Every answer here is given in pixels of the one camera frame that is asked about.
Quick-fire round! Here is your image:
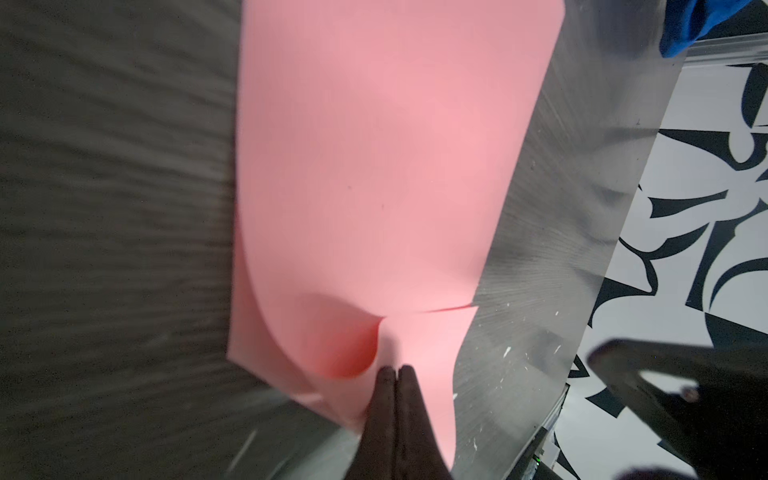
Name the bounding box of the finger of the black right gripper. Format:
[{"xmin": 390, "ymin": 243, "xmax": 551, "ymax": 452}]
[{"xmin": 588, "ymin": 339, "xmax": 767, "ymax": 479}]

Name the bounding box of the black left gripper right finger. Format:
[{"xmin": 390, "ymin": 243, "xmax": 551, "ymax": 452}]
[{"xmin": 395, "ymin": 365, "xmax": 452, "ymax": 480}]

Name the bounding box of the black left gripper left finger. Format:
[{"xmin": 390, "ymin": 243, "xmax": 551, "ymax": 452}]
[{"xmin": 344, "ymin": 367, "xmax": 396, "ymax": 480}]

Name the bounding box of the pink paper sheet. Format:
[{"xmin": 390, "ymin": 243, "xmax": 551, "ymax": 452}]
[{"xmin": 227, "ymin": 1, "xmax": 565, "ymax": 463}]

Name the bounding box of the blue cloth cap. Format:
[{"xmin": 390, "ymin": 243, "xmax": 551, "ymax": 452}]
[{"xmin": 659, "ymin": 0, "xmax": 751, "ymax": 58}]

